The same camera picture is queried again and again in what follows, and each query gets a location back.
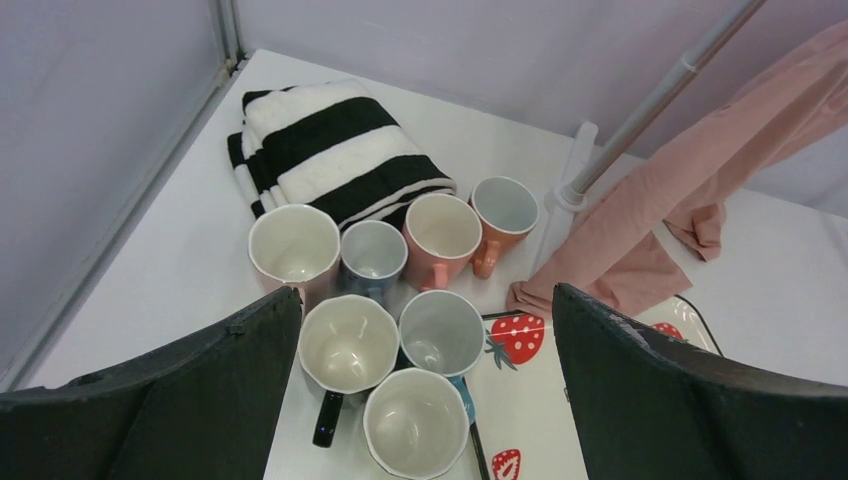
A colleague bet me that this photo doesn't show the pink shorts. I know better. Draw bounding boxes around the pink shorts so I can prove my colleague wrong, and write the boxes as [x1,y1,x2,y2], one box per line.
[505,22,847,317]

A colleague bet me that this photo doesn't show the strawberry print tray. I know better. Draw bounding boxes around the strawberry print tray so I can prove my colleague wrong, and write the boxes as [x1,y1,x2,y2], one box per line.
[460,294,723,480]

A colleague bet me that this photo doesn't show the grey blue mug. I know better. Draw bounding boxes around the grey blue mug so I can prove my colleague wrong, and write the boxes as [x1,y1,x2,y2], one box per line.
[337,220,408,306]

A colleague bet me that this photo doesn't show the floral salmon mug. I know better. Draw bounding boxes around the floral salmon mug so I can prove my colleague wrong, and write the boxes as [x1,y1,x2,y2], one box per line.
[468,176,540,280]

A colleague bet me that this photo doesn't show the plain pink tall mug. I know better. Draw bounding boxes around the plain pink tall mug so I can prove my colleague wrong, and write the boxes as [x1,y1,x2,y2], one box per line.
[402,193,482,291]

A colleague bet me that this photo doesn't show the black faceted mug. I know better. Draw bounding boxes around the black faceted mug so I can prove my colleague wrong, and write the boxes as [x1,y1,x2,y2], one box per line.
[298,294,400,448]

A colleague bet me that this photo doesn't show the green faceted mug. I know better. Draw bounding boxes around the green faceted mug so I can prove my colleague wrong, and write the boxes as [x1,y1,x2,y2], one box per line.
[362,368,470,479]

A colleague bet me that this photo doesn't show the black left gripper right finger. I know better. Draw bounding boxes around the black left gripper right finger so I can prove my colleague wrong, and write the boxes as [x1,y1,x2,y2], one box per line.
[552,283,847,479]

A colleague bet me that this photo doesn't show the white clothes rack stand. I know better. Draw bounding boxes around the white clothes rack stand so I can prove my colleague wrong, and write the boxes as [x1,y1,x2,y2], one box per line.
[529,0,770,273]

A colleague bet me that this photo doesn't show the bright blue mug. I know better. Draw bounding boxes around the bright blue mug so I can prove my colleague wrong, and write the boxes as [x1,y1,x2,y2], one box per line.
[398,290,486,424]

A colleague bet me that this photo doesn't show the black white striped towel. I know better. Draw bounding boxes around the black white striped towel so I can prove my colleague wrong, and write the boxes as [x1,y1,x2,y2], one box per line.
[226,79,457,230]

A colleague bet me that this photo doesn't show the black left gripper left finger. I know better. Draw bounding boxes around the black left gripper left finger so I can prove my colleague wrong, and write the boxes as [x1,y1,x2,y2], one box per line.
[1,287,302,479]

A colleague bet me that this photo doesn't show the pale pink faceted mug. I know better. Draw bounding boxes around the pale pink faceted mug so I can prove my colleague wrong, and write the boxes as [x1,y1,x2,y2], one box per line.
[248,204,341,313]

